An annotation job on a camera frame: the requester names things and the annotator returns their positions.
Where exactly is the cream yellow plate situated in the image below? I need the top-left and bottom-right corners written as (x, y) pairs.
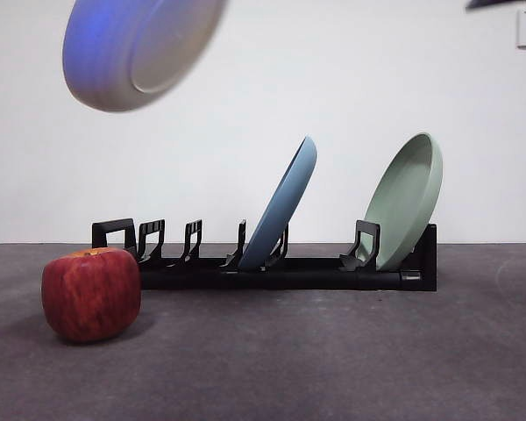
top-left (62, 0), bottom-right (227, 113)

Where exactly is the red apple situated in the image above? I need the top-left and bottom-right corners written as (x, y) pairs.
top-left (41, 247), bottom-right (142, 345)

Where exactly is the green plate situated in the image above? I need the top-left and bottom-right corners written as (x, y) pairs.
top-left (362, 132), bottom-right (444, 272)

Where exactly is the blue plate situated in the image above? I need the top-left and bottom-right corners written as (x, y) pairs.
top-left (238, 135), bottom-right (319, 271)

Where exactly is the black plate rack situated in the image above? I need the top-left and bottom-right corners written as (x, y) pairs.
top-left (90, 218), bottom-right (438, 293)

